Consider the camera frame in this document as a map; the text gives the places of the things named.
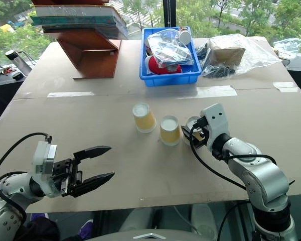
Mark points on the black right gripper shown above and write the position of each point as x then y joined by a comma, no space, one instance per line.
198,143

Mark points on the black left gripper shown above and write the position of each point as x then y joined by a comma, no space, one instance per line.
66,174

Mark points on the yellow paper cup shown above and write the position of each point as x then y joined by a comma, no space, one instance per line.
170,131
145,119
192,122

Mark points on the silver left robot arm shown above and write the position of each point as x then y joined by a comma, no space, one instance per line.
12,188

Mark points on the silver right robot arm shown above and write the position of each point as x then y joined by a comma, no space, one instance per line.
262,175

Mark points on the blue plastic bin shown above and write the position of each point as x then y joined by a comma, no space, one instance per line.
169,77

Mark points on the purple and white shoe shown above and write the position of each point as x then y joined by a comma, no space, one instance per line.
86,227

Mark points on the bag of black parts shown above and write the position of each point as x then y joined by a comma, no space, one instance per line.
217,71

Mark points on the red round object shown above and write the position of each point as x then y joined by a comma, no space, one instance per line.
154,65

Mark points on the dark rounded shape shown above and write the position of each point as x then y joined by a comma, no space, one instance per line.
37,229

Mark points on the clear plastic bag with items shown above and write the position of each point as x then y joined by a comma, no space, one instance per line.
169,47

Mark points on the grey robot torso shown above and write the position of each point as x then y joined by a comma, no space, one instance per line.
150,236

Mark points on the brown cardboard box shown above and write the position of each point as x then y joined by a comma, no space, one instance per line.
227,52

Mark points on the grey rounded shape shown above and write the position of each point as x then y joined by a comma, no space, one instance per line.
204,221

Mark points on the white capped bottle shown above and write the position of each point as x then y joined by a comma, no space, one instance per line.
185,37

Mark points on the large clear plastic bag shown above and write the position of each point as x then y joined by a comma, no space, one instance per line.
256,56

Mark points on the brown wooden shelf stand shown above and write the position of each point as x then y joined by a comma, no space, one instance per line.
95,54

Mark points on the small black round object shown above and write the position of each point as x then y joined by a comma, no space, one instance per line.
17,75

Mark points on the black side table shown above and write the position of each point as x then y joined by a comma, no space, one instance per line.
2,90

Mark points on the bunch of keys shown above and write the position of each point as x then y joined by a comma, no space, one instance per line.
3,70

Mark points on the crumpled clear plastic bag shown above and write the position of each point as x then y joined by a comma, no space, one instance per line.
288,46

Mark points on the bottle with black cap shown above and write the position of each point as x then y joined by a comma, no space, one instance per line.
11,54

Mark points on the teal covered book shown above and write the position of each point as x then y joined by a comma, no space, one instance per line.
72,20

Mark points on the thick white-paged book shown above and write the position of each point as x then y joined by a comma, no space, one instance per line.
77,10

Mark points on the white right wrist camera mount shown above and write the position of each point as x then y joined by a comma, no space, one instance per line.
217,120

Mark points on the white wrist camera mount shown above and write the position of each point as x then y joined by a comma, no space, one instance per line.
217,120
43,157

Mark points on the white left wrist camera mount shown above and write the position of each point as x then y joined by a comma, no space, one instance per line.
43,157

